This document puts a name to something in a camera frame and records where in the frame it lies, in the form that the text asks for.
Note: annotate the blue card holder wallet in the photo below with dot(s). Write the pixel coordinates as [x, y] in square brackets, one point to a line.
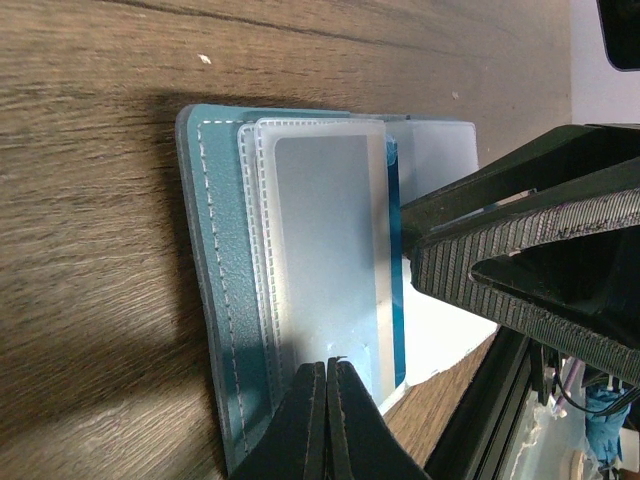
[227, 165]

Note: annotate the blue credit card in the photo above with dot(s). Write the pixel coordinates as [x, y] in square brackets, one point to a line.
[334, 262]

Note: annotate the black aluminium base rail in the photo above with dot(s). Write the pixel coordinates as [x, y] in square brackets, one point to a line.
[478, 438]

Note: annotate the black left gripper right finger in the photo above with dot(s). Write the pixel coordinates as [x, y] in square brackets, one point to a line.
[361, 446]

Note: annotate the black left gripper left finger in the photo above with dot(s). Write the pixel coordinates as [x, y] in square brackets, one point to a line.
[293, 446]

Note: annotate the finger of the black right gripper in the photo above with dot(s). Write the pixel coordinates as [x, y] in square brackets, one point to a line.
[562, 154]
[566, 276]

